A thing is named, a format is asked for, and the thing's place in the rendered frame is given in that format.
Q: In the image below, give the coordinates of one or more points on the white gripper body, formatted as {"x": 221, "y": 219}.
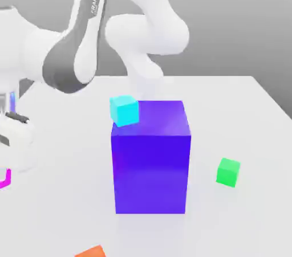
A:
{"x": 17, "y": 145}

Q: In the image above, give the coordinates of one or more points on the small magenta cube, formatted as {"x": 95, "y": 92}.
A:
{"x": 8, "y": 178}

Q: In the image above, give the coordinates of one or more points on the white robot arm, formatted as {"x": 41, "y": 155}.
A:
{"x": 146, "y": 29}

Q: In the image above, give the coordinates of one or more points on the small cyan cube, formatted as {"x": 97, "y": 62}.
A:
{"x": 124, "y": 112}

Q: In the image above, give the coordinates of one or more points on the small orange cube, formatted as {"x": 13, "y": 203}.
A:
{"x": 91, "y": 253}

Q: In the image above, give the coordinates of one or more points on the small green cube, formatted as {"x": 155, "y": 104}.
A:
{"x": 227, "y": 172}

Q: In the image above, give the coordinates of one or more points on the large purple box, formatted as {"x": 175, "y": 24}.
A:
{"x": 150, "y": 170}

